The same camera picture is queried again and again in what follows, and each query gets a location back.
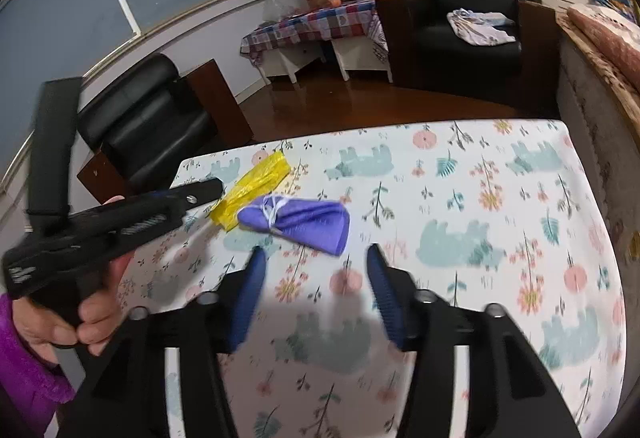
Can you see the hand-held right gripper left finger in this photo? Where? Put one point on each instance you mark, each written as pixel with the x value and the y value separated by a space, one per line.
pixel 250 288

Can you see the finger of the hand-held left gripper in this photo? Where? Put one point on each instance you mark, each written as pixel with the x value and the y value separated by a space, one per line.
pixel 200 192

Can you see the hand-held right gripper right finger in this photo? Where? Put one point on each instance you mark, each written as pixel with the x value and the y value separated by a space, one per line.
pixel 382 288

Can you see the yellow plastic bag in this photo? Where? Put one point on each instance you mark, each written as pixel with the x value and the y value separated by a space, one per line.
pixel 250 188

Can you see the purple cloth bag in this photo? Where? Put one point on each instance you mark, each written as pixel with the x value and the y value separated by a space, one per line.
pixel 305 223

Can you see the person's left forearm purple sleeve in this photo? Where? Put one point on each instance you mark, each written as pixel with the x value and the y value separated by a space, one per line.
pixel 25 383

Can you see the person's left hand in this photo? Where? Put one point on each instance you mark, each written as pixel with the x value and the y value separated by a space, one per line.
pixel 100 318

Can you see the black armchair with wooden sides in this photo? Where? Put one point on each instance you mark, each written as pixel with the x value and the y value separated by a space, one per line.
pixel 450 62
pixel 145 117

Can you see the floral bear print tablecloth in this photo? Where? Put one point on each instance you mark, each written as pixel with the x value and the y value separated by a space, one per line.
pixel 450 198

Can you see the white wooden stool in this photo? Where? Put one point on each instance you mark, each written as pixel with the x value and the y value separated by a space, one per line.
pixel 362 57
pixel 290 60

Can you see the clear plastic bag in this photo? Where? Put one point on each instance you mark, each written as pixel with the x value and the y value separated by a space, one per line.
pixel 273 10

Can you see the table with checked cloth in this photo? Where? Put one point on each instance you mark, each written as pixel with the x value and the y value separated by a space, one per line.
pixel 315 25

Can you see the beige bed base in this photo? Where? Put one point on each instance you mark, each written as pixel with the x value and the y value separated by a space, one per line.
pixel 580 117

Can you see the light patterned cloth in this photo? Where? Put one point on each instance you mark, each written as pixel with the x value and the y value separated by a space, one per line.
pixel 480 27

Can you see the red patterned quilt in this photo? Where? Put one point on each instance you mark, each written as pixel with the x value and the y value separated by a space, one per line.
pixel 610 42

